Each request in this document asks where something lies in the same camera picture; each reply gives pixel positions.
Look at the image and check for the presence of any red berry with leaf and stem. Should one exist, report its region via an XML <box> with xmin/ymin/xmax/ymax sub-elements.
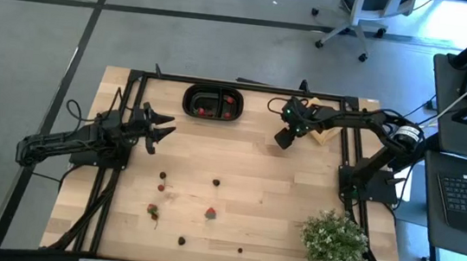
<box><xmin>144</xmin><ymin>202</ymin><xmax>163</xmax><ymax>232</ymax></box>

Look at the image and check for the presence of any black aluminium table frame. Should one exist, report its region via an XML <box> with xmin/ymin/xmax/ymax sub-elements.
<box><xmin>39</xmin><ymin>54</ymin><xmax>424</xmax><ymax>261</ymax></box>

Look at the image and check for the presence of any black plastic food container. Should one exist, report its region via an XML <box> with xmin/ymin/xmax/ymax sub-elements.
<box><xmin>180</xmin><ymin>81</ymin><xmax>246</xmax><ymax>124</ymax></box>

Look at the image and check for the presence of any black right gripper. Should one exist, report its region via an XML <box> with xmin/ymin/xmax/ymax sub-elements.
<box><xmin>273</xmin><ymin>118</ymin><xmax>310</xmax><ymax>153</ymax></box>

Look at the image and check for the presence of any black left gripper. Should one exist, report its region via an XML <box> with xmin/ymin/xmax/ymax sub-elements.
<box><xmin>121</xmin><ymin>99</ymin><xmax>180</xmax><ymax>158</ymax></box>

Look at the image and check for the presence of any potted plant with white flowers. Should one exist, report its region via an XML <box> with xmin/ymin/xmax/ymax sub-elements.
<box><xmin>297</xmin><ymin>205</ymin><xmax>374</xmax><ymax>261</ymax></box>

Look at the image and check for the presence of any white and blue office chair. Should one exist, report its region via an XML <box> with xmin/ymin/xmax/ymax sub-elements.
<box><xmin>305</xmin><ymin>0</ymin><xmax>418</xmax><ymax>68</ymax></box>

